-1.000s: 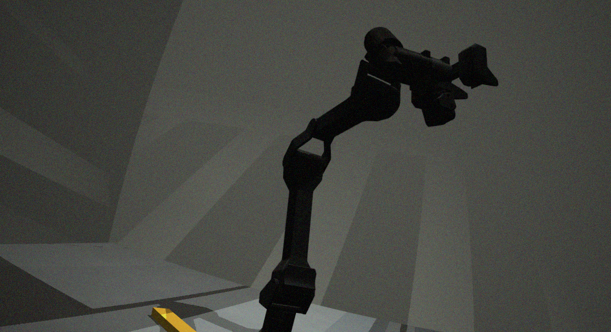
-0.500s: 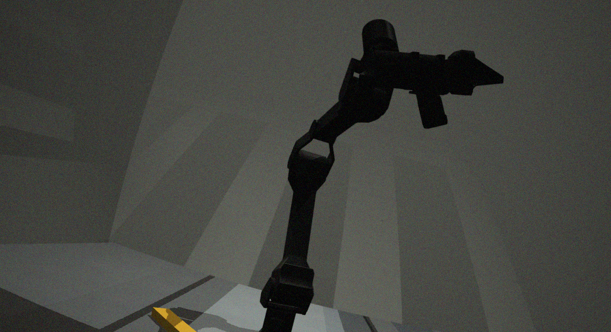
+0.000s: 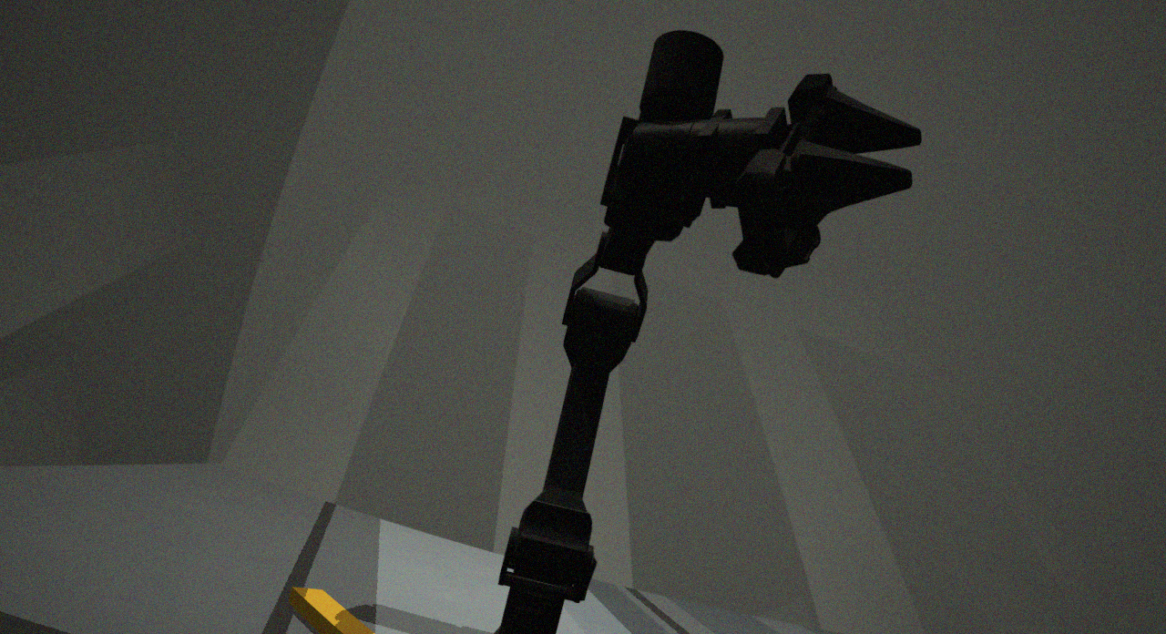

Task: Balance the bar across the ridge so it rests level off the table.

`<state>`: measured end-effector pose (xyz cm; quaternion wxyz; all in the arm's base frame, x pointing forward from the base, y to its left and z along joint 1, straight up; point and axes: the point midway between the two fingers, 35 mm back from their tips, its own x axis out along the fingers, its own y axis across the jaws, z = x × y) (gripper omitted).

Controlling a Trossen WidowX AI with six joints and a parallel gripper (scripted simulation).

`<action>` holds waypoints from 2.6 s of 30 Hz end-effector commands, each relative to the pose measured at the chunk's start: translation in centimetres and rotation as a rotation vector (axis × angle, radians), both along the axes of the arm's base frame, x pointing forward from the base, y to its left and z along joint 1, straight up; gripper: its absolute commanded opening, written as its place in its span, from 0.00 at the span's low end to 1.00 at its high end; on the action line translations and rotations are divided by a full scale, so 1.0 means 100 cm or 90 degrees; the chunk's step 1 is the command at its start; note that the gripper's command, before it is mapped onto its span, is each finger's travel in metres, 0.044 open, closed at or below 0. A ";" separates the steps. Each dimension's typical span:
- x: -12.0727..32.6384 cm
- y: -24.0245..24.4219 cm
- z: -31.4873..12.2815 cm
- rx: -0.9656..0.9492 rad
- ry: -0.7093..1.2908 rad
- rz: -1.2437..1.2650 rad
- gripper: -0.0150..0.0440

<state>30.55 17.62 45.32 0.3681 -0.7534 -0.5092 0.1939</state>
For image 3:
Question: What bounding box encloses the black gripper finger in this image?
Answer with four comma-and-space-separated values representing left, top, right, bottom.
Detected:
823, 86, 922, 154
791, 140, 913, 240

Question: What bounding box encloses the yellow bar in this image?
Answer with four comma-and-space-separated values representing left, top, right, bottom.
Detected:
289, 587, 374, 634

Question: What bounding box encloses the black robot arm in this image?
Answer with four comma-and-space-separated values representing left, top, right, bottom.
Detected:
496, 30, 724, 634

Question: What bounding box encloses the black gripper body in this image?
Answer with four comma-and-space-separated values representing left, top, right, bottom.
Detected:
688, 73, 833, 261

